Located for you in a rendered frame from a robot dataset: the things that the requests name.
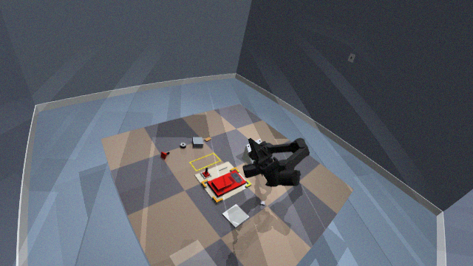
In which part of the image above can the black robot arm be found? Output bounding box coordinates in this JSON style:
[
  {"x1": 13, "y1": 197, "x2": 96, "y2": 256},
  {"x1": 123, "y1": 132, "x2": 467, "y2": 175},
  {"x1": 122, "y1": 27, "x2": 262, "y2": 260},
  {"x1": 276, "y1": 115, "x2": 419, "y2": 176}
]
[{"x1": 243, "y1": 138, "x2": 310, "y2": 187}]

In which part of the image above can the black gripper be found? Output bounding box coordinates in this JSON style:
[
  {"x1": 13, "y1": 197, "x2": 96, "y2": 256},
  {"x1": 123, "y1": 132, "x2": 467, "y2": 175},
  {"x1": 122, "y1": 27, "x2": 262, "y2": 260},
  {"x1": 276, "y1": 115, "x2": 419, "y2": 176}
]
[{"x1": 248, "y1": 138, "x2": 280, "y2": 178}]

